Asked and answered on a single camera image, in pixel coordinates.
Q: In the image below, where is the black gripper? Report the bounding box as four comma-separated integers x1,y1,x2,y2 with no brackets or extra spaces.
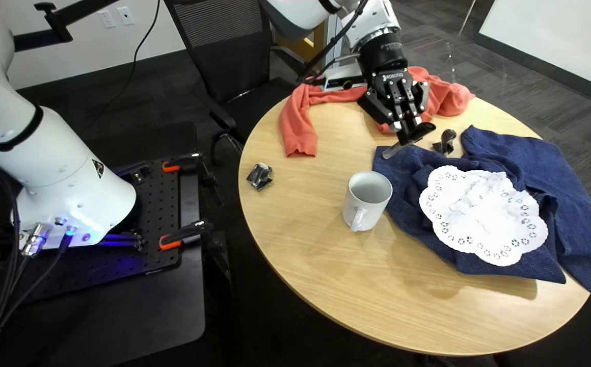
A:
358,30,437,147

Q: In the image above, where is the white ceramic mug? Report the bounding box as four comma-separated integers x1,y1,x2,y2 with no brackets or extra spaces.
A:
339,170,396,234

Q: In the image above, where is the small black binder clip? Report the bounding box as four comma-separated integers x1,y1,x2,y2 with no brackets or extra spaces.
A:
431,126,459,154

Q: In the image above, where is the orange cloth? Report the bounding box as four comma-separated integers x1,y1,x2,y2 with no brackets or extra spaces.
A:
278,62,474,159

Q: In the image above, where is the white paper doily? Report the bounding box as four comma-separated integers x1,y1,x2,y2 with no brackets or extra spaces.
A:
417,162,549,268

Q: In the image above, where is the crumpled black binder clip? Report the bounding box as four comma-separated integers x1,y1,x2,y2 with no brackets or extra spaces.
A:
244,161,275,192

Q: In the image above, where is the black office chair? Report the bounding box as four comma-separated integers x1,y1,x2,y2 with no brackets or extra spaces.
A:
163,0,322,149

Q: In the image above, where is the blue cloth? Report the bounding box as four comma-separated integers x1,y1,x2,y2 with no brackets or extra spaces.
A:
371,125,591,293

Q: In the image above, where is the black orange bar clamp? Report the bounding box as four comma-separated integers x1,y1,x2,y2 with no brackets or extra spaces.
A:
161,150,205,175
157,218,213,252

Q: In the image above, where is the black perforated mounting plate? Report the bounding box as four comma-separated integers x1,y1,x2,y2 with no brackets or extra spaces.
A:
114,156,205,276

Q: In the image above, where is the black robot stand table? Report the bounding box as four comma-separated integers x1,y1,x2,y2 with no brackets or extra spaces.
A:
0,154,207,350

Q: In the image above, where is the black wall cable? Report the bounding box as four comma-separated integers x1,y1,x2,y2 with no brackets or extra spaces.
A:
131,0,164,77

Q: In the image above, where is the white wall outlet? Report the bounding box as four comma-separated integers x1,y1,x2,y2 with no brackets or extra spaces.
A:
99,3,137,30

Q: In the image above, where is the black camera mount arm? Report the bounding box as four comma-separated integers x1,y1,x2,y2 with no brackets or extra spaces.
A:
8,0,117,52

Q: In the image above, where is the black base cable bundle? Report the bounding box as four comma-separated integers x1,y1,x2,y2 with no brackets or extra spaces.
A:
0,179,76,367

